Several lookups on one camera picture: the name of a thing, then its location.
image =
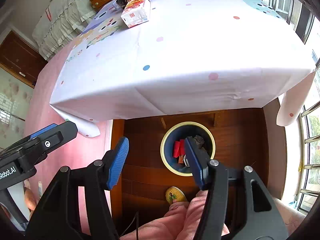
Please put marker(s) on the metal window bars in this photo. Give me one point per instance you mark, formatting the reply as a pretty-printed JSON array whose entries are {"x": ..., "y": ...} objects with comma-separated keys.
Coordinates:
[{"x": 299, "y": 106}]

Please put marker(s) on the red folded box upper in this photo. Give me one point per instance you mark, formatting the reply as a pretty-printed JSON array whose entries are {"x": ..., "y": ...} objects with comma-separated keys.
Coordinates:
[{"x": 176, "y": 150}]

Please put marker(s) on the black paper box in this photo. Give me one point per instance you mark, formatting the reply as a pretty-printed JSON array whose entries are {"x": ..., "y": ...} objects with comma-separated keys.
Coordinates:
[{"x": 199, "y": 141}]

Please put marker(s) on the yellow slipper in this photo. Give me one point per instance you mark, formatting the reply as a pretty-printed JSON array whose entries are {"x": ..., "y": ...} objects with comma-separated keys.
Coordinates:
[{"x": 174, "y": 194}]

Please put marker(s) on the white ruffled fabric cover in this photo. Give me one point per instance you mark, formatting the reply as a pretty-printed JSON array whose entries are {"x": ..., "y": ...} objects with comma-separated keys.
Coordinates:
[{"x": 61, "y": 22}]

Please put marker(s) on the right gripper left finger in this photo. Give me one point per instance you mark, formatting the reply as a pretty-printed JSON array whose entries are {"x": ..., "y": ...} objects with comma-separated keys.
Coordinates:
[{"x": 114, "y": 161}]

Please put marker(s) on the cartoon printed tablecloth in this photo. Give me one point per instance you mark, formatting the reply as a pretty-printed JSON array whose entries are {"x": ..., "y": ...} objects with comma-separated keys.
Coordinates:
[{"x": 191, "y": 56}]

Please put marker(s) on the dark wooden door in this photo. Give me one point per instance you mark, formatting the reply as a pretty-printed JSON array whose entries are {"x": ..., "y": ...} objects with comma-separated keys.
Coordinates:
[{"x": 19, "y": 58}]

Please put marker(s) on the person's left hand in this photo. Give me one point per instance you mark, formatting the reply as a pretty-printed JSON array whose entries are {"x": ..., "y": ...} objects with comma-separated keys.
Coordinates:
[{"x": 29, "y": 197}]

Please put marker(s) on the red folded box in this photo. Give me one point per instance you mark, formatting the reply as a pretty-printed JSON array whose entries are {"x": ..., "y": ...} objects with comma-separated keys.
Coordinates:
[
  {"x": 181, "y": 149},
  {"x": 176, "y": 150}
]

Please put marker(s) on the strawberry duck milk carton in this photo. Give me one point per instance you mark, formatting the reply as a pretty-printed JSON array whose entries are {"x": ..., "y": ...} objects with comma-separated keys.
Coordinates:
[{"x": 136, "y": 12}]

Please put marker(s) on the yellow rimmed trash bin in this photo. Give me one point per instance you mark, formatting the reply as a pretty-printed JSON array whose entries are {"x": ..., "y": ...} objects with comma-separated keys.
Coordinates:
[{"x": 180, "y": 166}]

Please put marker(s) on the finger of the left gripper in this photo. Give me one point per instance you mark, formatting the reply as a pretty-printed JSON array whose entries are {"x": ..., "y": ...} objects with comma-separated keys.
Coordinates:
[
  {"x": 45, "y": 129},
  {"x": 53, "y": 139}
]

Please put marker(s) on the red folded box lower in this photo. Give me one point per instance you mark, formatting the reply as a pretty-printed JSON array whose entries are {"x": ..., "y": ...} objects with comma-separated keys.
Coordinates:
[{"x": 181, "y": 149}]

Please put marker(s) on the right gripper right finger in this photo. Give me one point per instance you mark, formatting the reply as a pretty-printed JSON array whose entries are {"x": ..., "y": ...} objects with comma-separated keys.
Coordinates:
[{"x": 198, "y": 162}]

